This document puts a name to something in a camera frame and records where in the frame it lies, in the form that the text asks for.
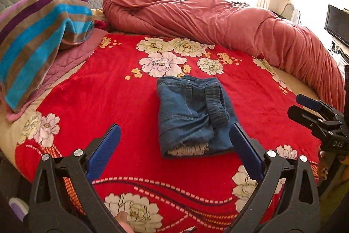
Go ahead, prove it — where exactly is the red floral blanket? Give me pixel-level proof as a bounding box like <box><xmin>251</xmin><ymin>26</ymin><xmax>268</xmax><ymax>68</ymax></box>
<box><xmin>15</xmin><ymin>34</ymin><xmax>319</xmax><ymax>232</ymax></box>

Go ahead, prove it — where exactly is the blue denim pants lace trim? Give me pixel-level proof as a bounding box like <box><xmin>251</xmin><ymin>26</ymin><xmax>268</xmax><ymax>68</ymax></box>
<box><xmin>156</xmin><ymin>75</ymin><xmax>238</xmax><ymax>157</ymax></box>

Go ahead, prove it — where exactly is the left hand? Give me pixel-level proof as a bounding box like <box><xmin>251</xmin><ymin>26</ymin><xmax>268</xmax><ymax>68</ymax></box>
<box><xmin>115</xmin><ymin>211</ymin><xmax>134</xmax><ymax>233</ymax></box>

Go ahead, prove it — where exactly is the pink quilted bed cover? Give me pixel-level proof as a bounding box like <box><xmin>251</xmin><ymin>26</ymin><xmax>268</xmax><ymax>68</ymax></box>
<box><xmin>5</xmin><ymin>28</ymin><xmax>108</xmax><ymax>123</ymax></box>

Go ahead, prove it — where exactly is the striped colourful towel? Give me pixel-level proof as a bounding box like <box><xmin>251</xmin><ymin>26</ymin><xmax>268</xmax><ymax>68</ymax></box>
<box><xmin>1</xmin><ymin>0</ymin><xmax>94</xmax><ymax>113</ymax></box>

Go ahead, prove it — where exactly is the salmon pink rolled comforter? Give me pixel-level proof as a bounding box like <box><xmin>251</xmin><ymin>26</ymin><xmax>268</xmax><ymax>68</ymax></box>
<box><xmin>102</xmin><ymin>0</ymin><xmax>346</xmax><ymax>111</ymax></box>

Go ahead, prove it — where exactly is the black flat monitor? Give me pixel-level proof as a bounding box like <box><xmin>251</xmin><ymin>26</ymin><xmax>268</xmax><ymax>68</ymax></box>
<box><xmin>324</xmin><ymin>5</ymin><xmax>349</xmax><ymax>47</ymax></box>

